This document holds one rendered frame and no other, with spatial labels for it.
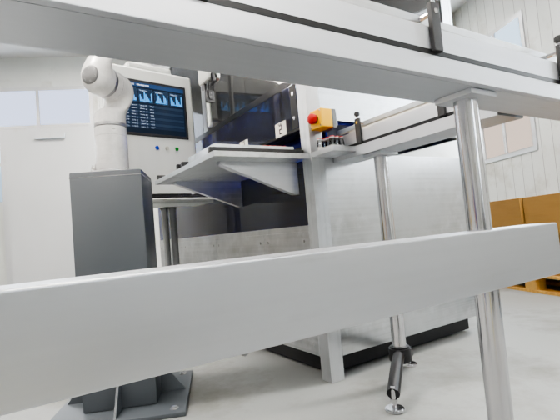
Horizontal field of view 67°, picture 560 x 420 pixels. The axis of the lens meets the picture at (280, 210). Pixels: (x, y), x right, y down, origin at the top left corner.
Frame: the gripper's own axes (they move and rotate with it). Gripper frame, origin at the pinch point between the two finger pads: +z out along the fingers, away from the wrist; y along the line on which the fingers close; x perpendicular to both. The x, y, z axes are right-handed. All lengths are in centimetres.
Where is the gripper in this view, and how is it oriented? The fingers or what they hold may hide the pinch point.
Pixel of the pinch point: (209, 97)
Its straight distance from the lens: 164.7
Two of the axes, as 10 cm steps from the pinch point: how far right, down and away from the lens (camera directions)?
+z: 0.9, 9.9, -0.5
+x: -8.4, 0.5, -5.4
